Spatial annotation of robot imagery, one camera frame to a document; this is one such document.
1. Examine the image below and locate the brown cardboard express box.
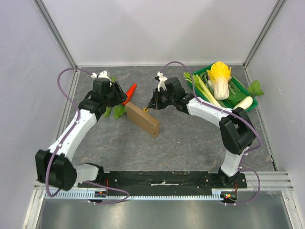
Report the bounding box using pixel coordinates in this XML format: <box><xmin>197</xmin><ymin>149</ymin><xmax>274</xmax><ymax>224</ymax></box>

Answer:
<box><xmin>125</xmin><ymin>102</ymin><xmax>160</xmax><ymax>138</ymax></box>

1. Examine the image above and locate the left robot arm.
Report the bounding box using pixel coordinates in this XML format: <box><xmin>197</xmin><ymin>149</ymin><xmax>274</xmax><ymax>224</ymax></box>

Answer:
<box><xmin>35</xmin><ymin>77</ymin><xmax>127</xmax><ymax>191</ymax></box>

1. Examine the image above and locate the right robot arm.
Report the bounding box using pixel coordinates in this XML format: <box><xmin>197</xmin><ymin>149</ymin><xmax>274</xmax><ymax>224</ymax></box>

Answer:
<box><xmin>148</xmin><ymin>75</ymin><xmax>255</xmax><ymax>188</ymax></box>

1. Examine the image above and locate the orange carrot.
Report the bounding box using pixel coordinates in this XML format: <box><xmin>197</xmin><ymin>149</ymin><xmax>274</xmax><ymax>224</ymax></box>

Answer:
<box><xmin>122</xmin><ymin>83</ymin><xmax>137</xmax><ymax>105</ymax></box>

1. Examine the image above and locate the green leafy lettuce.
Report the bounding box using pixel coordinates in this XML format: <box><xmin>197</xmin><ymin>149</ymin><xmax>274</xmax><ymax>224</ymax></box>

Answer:
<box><xmin>103</xmin><ymin>76</ymin><xmax>116</xmax><ymax>117</ymax></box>

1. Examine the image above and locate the green celery stalk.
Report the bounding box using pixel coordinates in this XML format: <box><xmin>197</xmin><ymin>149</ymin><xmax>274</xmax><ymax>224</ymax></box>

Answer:
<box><xmin>183</xmin><ymin>73</ymin><xmax>221</xmax><ymax>107</ymax></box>

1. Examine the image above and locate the green plastic tray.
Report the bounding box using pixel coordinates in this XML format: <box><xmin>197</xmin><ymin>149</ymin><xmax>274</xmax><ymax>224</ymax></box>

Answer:
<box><xmin>193</xmin><ymin>65</ymin><xmax>258</xmax><ymax>112</ymax></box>

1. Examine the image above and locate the yellow napa cabbage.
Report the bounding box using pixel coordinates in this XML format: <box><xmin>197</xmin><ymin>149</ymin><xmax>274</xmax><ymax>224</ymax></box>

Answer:
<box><xmin>207</xmin><ymin>61</ymin><xmax>232</xmax><ymax>100</ymax></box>

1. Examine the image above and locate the green bok choy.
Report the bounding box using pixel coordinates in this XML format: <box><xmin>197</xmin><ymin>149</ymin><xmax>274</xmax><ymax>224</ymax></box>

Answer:
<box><xmin>226</xmin><ymin>91</ymin><xmax>247</xmax><ymax>106</ymax></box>

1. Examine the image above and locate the white radish with leaves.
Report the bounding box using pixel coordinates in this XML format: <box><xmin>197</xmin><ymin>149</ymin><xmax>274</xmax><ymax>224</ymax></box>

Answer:
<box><xmin>234</xmin><ymin>80</ymin><xmax>264</xmax><ymax>110</ymax></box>

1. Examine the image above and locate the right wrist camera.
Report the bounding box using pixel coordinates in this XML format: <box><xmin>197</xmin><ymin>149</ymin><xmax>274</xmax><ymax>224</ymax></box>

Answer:
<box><xmin>155</xmin><ymin>72</ymin><xmax>168</xmax><ymax>91</ymax></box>

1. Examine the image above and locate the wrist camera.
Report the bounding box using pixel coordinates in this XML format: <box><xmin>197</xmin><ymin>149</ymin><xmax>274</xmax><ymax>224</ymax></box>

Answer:
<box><xmin>91</xmin><ymin>70</ymin><xmax>112</xmax><ymax>85</ymax></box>
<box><xmin>155</xmin><ymin>72</ymin><xmax>168</xmax><ymax>91</ymax></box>

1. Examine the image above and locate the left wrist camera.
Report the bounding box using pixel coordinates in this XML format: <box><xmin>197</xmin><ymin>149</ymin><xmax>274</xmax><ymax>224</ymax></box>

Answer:
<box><xmin>91</xmin><ymin>70</ymin><xmax>112</xmax><ymax>85</ymax></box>

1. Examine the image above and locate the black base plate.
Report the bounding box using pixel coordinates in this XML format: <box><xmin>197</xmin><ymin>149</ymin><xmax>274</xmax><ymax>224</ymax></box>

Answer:
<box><xmin>93</xmin><ymin>171</ymin><xmax>247</xmax><ymax>189</ymax></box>

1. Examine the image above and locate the grey slotted cable duct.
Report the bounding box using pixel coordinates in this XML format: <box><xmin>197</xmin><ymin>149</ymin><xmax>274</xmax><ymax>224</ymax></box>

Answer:
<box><xmin>52</xmin><ymin>189</ymin><xmax>232</xmax><ymax>200</ymax></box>

